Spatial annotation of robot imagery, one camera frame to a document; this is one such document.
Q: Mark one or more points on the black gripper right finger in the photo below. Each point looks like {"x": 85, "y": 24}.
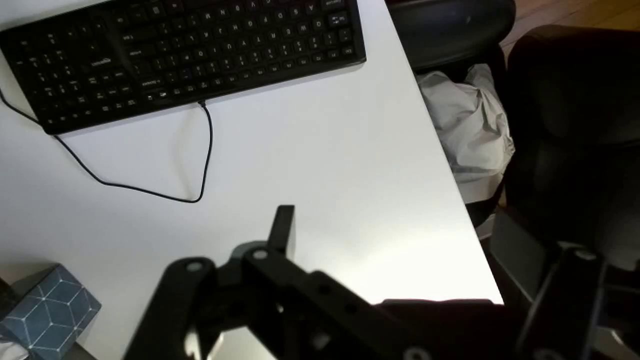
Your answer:
{"x": 565, "y": 313}

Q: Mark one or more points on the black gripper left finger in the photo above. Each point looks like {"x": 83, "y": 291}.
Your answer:
{"x": 292, "y": 313}

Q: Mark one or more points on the black computer keyboard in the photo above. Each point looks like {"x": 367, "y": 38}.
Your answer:
{"x": 124, "y": 59}

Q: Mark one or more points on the blue patterned tissue box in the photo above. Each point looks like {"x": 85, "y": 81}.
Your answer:
{"x": 48, "y": 313}

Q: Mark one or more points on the black office chair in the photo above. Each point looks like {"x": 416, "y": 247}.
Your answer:
{"x": 572, "y": 108}

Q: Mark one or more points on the white crumpled cloth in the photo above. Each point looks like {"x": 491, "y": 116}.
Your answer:
{"x": 473, "y": 128}

